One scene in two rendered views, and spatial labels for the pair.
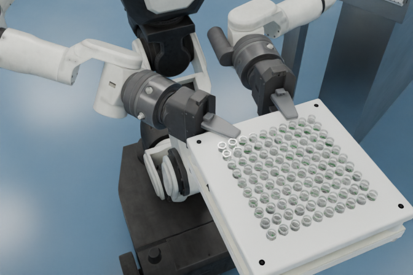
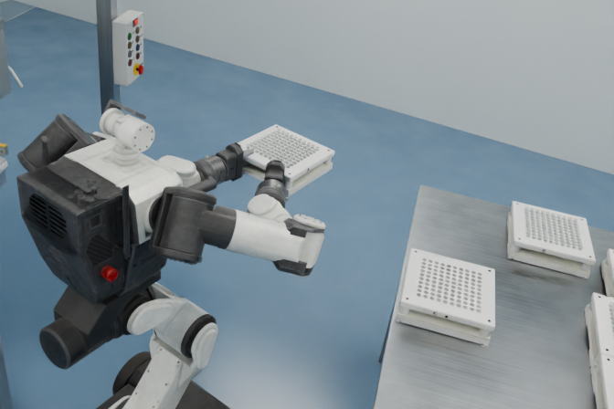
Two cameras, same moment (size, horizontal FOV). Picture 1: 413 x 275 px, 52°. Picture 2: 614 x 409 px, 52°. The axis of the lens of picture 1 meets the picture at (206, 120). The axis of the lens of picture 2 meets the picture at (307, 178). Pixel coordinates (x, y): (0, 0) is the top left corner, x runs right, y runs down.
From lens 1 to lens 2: 195 cm
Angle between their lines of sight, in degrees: 89
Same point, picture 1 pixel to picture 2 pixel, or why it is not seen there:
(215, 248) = (192, 389)
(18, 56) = not seen: hidden behind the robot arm
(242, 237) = (323, 155)
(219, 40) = (202, 183)
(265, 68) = (230, 154)
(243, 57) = (219, 168)
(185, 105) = (280, 171)
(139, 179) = not seen: outside the picture
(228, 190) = (307, 162)
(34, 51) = not seen: hidden behind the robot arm
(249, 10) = (179, 163)
